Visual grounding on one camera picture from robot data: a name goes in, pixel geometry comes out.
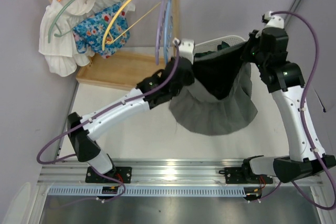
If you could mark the grey pleated skirt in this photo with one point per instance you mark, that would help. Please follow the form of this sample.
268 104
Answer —
219 101

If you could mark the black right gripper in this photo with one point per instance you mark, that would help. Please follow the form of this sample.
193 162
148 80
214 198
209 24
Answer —
252 44

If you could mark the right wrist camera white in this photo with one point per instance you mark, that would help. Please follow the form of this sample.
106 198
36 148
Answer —
272 21

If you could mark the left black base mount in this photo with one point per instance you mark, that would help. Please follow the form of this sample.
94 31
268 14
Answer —
121 173

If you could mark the dark green plaid garment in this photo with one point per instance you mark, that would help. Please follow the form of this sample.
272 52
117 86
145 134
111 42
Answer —
219 47

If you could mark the wooden clothes rack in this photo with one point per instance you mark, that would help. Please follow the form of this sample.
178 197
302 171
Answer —
125 69

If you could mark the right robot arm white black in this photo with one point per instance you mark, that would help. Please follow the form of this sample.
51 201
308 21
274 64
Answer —
285 82

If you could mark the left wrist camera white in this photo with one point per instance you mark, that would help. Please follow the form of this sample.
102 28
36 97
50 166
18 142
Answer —
185 48

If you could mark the white pleated garment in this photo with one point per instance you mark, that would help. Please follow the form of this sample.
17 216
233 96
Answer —
65 54

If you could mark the purple hanger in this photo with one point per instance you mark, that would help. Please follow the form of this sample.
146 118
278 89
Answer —
159 32

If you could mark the white perforated plastic basket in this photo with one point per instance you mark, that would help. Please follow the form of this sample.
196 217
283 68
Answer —
211 44

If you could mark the light blue hanger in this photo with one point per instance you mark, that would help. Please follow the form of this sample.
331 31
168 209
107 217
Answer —
167 30

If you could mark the white slotted cable duct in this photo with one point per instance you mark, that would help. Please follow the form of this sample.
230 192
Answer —
149 191

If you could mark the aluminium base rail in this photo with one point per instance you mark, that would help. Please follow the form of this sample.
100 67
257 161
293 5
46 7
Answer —
155 172

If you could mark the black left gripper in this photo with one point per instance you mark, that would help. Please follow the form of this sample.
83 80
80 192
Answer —
184 69

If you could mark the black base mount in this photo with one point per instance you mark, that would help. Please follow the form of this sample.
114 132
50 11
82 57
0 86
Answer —
121 173
240 175

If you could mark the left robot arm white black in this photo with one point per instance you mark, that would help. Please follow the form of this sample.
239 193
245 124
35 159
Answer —
159 88

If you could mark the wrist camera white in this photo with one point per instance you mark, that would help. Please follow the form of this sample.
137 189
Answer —
272 21
185 48

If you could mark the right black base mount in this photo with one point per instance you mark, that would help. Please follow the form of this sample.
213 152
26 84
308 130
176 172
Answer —
240 175

